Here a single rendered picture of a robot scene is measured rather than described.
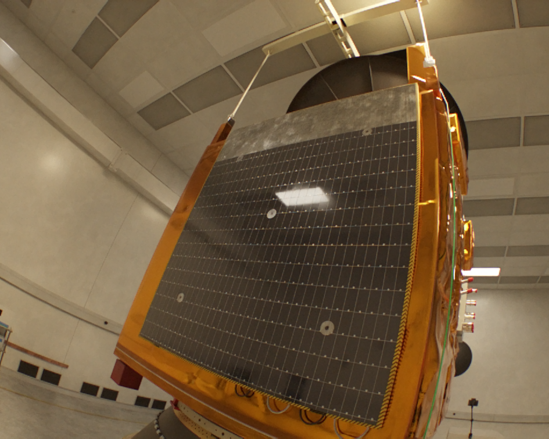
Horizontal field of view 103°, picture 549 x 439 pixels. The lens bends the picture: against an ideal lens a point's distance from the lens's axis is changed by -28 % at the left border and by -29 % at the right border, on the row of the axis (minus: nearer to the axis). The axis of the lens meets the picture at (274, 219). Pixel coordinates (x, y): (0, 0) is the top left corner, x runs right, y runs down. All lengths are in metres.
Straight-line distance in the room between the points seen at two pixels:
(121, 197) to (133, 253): 1.13
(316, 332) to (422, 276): 0.39
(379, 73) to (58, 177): 5.08
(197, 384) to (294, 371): 0.50
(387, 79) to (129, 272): 5.42
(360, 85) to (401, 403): 2.36
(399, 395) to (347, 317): 0.30
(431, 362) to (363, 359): 0.22
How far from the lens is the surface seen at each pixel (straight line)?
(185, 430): 1.62
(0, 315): 5.20
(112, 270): 6.07
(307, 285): 1.12
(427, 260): 1.06
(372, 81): 2.69
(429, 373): 1.00
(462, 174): 2.18
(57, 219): 5.70
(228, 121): 2.55
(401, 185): 1.19
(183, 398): 1.45
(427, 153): 1.33
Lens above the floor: 2.07
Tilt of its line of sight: 26 degrees up
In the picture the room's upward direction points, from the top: 19 degrees clockwise
